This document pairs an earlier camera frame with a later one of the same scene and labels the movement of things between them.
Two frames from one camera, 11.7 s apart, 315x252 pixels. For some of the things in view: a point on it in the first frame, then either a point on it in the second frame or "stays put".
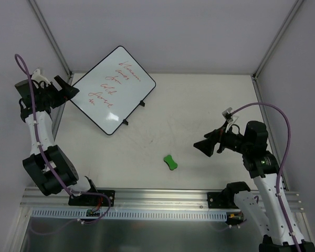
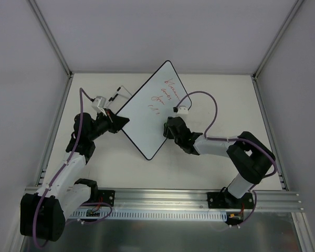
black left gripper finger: (67, 92) → (117, 122)
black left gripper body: (55, 92) → (111, 122)
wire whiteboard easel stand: (141, 103) → (115, 95)
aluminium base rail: (138, 199) stays put
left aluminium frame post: (41, 18) stays put
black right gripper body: (218, 141) → (171, 128)
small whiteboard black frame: (112, 90) → (148, 109)
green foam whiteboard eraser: (171, 163) → (165, 129)
